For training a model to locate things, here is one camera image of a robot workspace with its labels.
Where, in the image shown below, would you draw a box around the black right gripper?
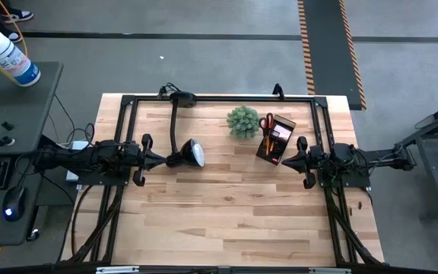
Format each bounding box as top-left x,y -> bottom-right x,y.
281,135 -> 325,190

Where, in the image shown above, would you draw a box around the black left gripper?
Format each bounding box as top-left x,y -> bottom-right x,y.
129,132 -> 169,188

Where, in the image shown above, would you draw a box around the pink sticky notes pad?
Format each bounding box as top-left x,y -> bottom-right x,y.
271,124 -> 293,142

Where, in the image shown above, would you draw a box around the black desk lamp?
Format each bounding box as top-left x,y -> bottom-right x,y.
165,91 -> 207,169

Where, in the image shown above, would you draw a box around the red-handled scissors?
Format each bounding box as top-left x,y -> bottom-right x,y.
258,112 -> 275,139

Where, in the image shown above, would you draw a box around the black mesh desk organizer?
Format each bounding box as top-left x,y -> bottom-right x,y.
254,113 -> 297,167

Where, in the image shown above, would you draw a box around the green potted plant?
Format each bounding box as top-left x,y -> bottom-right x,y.
226,105 -> 263,139

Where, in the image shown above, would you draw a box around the white power adapter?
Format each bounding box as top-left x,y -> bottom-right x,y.
65,139 -> 90,182

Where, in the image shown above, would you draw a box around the silver hinge plate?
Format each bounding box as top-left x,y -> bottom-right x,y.
95,266 -> 141,274
308,267 -> 353,274

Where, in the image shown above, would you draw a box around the black side desk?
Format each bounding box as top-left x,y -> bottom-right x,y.
0,60 -> 65,247

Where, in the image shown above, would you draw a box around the black computer mouse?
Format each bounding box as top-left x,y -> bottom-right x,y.
2,185 -> 27,223

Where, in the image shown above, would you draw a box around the white wipes canister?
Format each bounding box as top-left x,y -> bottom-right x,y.
0,29 -> 42,88

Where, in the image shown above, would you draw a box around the black bracket clamp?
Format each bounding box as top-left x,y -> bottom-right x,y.
271,82 -> 286,101

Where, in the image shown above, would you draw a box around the black lamp cable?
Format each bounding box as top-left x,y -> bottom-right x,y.
157,81 -> 183,100

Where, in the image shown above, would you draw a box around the yellow cable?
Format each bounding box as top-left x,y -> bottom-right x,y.
0,0 -> 28,83

